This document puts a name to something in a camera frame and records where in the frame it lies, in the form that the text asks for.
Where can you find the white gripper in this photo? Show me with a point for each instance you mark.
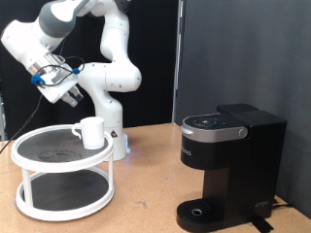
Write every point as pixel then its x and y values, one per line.
pixel 56 85

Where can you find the white ceramic mug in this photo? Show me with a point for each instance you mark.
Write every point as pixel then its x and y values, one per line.
pixel 92 132

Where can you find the black Keurig coffee machine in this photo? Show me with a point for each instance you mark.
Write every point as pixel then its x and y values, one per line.
pixel 246 161

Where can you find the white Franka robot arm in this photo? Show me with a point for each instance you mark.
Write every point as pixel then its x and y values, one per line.
pixel 107 77

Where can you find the black backdrop curtain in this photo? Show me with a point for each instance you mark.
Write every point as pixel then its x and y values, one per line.
pixel 19 113

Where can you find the white two-tier turntable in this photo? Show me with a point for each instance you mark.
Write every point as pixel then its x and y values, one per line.
pixel 64 194

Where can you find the grey metal vertical pole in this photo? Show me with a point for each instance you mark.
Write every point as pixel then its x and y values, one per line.
pixel 177 64

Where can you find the grey backdrop fabric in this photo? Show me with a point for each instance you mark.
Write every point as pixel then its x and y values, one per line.
pixel 285 81

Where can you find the black tape strip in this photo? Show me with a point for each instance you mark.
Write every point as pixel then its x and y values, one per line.
pixel 260 225

